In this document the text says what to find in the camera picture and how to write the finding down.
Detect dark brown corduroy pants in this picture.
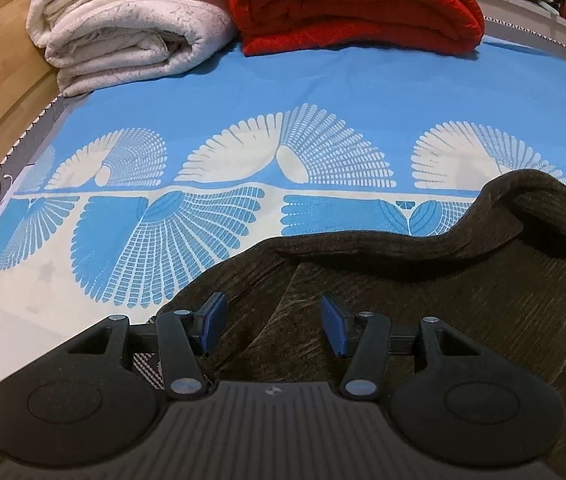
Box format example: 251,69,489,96
147,170,566,480

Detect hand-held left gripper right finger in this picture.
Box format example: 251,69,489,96
321,294,486,402

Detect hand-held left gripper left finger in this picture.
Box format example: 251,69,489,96
64,292,228,402

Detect red folded blanket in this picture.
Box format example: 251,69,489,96
228,0,486,57

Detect blue white printed bed sheet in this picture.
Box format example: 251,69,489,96
0,35,566,411

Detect white folded quilt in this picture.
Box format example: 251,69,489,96
28,0,238,99

